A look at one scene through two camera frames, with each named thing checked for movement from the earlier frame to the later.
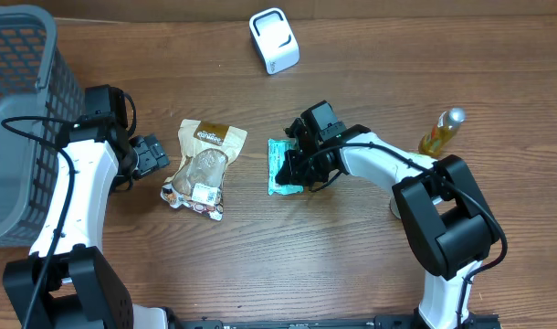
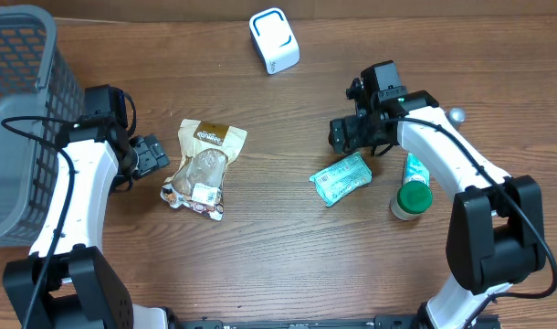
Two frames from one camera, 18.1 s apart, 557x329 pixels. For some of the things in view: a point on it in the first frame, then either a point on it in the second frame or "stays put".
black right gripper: [295, 174] → [356, 140]
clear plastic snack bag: [197, 183] stays put
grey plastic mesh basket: [26, 75] stays put
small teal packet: [277, 151] → [341, 177]
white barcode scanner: [275, 38] stays put
